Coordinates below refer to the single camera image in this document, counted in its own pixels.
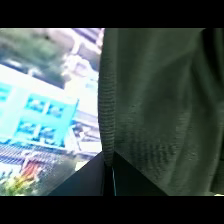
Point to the dark grey garment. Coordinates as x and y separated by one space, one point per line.
156 100

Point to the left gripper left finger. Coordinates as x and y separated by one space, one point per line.
86 181

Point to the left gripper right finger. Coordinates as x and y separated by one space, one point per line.
133 181

